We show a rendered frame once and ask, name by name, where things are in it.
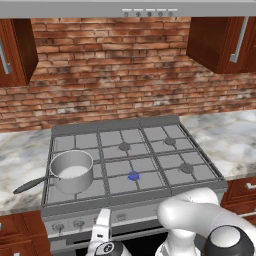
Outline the red-brown wooden drawer front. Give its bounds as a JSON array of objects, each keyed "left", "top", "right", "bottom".
[
  {"left": 229, "top": 199, "right": 256, "bottom": 226},
  {"left": 221, "top": 177, "right": 256, "bottom": 206}
]

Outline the grey range hood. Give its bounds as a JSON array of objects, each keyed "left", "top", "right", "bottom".
[{"left": 0, "top": 0, "right": 256, "bottom": 19}]

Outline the red-brown wooden wall cupboard door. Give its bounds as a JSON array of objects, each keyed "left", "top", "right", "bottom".
[
  {"left": 0, "top": 18, "right": 40, "bottom": 88},
  {"left": 185, "top": 16, "right": 256, "bottom": 75}
]

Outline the grey saucepan with black handle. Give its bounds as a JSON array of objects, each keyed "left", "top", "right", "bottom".
[{"left": 13, "top": 149, "right": 95, "bottom": 196}]

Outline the blue burner flame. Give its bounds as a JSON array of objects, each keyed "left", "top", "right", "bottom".
[{"left": 128, "top": 170, "right": 141, "bottom": 182}]

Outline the grey gas stove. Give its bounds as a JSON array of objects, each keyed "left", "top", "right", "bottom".
[{"left": 40, "top": 115, "right": 229, "bottom": 256}]

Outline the grey cupboard handle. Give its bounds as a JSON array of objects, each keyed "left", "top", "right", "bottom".
[
  {"left": 0, "top": 39, "right": 14, "bottom": 75},
  {"left": 229, "top": 16, "right": 250, "bottom": 64}
]

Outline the black oven door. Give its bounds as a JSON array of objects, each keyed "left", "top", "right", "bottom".
[{"left": 75, "top": 231, "right": 174, "bottom": 256}]

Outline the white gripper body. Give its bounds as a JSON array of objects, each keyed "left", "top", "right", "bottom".
[{"left": 92, "top": 208, "right": 113, "bottom": 234}]

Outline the grey stove knob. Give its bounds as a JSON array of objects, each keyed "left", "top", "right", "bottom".
[
  {"left": 73, "top": 218, "right": 86, "bottom": 231},
  {"left": 52, "top": 222, "right": 65, "bottom": 234}
]

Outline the red-brown wooden base cupboard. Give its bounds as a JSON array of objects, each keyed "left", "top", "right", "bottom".
[{"left": 0, "top": 209, "right": 53, "bottom": 256}]

